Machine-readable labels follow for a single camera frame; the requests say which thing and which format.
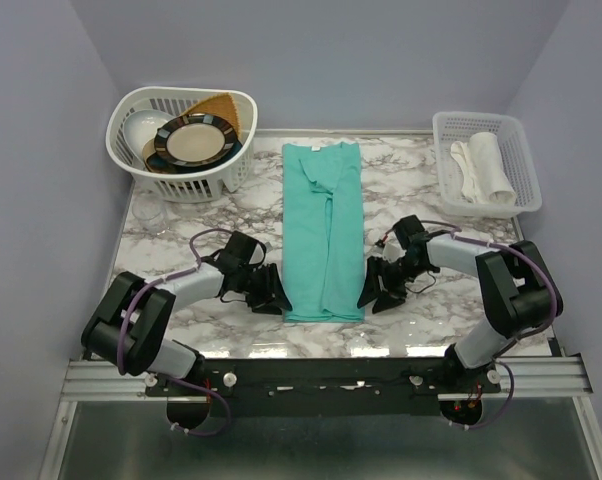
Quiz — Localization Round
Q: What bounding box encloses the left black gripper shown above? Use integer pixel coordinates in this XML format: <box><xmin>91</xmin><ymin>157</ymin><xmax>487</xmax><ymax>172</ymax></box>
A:
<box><xmin>237</xmin><ymin>263</ymin><xmax>293</xmax><ymax>316</ymax></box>

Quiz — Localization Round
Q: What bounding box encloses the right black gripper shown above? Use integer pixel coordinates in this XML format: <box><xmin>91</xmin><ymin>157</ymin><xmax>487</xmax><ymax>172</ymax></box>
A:
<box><xmin>356</xmin><ymin>255</ymin><xmax>430</xmax><ymax>314</ymax></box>

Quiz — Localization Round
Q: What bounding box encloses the teal t shirt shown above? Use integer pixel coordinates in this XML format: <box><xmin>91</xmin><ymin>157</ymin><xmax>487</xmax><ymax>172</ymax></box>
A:
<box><xmin>282</xmin><ymin>143</ymin><xmax>365</xmax><ymax>323</ymax></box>

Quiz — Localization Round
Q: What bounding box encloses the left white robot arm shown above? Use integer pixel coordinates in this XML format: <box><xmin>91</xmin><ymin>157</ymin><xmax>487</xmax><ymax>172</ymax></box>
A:
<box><xmin>81</xmin><ymin>231</ymin><xmax>292</xmax><ymax>395</ymax></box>

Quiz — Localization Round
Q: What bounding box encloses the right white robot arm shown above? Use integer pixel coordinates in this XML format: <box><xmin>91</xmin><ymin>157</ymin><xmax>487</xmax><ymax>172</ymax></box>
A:
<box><xmin>358</xmin><ymin>215</ymin><xmax>564</xmax><ymax>392</ymax></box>

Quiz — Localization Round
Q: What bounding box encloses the clear drinking glass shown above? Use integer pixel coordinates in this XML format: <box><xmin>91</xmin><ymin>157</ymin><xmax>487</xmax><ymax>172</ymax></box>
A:
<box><xmin>132</xmin><ymin>199</ymin><xmax>169</xmax><ymax>235</ymax></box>

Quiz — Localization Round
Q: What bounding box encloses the rolled white t shirt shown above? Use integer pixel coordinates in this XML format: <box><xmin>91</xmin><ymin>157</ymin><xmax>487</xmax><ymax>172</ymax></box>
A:
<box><xmin>468</xmin><ymin>132</ymin><xmax>517</xmax><ymax>206</ymax></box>

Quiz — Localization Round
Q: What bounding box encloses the folded white cloth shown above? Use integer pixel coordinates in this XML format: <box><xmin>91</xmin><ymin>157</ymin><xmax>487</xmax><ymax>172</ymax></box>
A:
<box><xmin>450</xmin><ymin>141</ymin><xmax>487</xmax><ymax>204</ymax></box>

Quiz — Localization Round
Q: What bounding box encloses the striped rim beige plate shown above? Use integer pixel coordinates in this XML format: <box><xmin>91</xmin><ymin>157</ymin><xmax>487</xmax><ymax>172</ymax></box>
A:
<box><xmin>153</xmin><ymin>113</ymin><xmax>239</xmax><ymax>166</ymax></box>

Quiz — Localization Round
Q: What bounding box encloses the round white dish basket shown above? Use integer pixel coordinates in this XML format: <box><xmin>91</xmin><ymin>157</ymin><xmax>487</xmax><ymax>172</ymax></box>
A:
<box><xmin>105</xmin><ymin>86</ymin><xmax>258</xmax><ymax>203</ymax></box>

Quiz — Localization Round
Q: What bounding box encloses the rectangular white mesh basket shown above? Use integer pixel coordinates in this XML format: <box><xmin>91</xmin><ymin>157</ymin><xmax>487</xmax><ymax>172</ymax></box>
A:
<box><xmin>432</xmin><ymin>112</ymin><xmax>542</xmax><ymax>218</ymax></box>

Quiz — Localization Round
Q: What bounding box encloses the white bowl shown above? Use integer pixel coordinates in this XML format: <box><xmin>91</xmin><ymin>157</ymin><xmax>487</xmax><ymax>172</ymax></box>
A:
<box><xmin>123</xmin><ymin>109</ymin><xmax>173</xmax><ymax>159</ymax></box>

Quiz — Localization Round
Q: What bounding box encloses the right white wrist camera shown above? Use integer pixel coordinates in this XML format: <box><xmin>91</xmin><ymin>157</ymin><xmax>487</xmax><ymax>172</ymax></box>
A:
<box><xmin>381</xmin><ymin>242</ymin><xmax>404</xmax><ymax>262</ymax></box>

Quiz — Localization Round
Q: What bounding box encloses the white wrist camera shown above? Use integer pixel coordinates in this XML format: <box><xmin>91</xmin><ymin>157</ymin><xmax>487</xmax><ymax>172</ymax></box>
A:
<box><xmin>381</xmin><ymin>242</ymin><xmax>404</xmax><ymax>262</ymax></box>
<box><xmin>250</xmin><ymin>242</ymin><xmax>272</xmax><ymax>263</ymax></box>

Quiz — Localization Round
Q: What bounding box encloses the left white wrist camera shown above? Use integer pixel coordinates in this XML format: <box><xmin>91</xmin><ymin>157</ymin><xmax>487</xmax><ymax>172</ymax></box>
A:
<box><xmin>250</xmin><ymin>242</ymin><xmax>272</xmax><ymax>263</ymax></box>

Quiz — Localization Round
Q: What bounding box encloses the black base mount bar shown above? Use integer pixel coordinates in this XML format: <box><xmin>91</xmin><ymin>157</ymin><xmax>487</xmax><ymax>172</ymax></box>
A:
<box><xmin>145</xmin><ymin>355</ymin><xmax>502</xmax><ymax>419</ymax></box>

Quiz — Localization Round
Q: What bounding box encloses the aluminium frame rail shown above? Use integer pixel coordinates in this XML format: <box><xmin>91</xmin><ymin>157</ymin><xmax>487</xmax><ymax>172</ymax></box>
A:
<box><xmin>61</xmin><ymin>356</ymin><xmax>593</xmax><ymax>402</ymax></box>

